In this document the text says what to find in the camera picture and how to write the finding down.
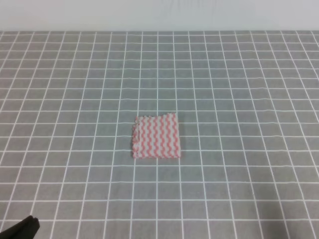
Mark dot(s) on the grey grid tablecloth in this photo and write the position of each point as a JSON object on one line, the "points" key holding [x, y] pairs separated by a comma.
{"points": [[247, 104]]}

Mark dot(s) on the pink white wavy towel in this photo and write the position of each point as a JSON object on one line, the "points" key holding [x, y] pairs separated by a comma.
{"points": [[156, 137]]}

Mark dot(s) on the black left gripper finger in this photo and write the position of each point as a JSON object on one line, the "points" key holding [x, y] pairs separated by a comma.
{"points": [[25, 229]]}

